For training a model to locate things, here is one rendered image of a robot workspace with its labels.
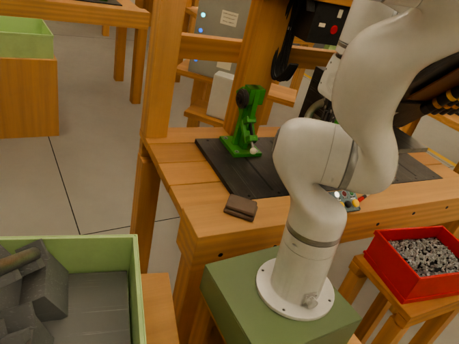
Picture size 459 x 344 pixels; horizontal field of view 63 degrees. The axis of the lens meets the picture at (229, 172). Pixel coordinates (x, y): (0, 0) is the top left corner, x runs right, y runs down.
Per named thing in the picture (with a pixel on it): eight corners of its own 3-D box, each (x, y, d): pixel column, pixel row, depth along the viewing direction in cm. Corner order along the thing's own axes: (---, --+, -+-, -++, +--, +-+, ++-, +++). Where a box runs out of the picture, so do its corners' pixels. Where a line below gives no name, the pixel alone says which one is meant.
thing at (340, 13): (339, 46, 152) (353, 7, 144) (306, 42, 144) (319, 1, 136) (321, 37, 161) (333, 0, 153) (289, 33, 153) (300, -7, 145)
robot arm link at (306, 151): (341, 254, 75) (382, 149, 63) (252, 228, 78) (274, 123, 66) (341, 219, 85) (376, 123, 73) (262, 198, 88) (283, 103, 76)
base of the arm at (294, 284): (349, 312, 86) (376, 253, 77) (275, 328, 80) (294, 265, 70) (309, 255, 101) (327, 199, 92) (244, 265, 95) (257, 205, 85)
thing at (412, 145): (424, 154, 141) (428, 147, 140) (395, 156, 134) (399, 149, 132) (356, 109, 169) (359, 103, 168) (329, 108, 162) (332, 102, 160)
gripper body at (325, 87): (327, 45, 87) (311, 90, 93) (356, 60, 80) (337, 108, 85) (351, 48, 90) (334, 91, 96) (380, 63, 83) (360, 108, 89)
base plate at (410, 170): (441, 181, 177) (443, 177, 176) (237, 205, 126) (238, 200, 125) (379, 137, 207) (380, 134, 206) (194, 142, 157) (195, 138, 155)
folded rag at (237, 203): (257, 209, 124) (259, 201, 122) (253, 222, 117) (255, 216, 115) (229, 199, 125) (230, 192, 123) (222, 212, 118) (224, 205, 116)
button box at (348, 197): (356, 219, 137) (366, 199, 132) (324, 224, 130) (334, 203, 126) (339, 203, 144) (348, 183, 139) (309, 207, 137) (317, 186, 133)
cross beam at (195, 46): (398, 76, 205) (406, 61, 201) (171, 57, 146) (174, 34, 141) (391, 73, 209) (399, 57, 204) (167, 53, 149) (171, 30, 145)
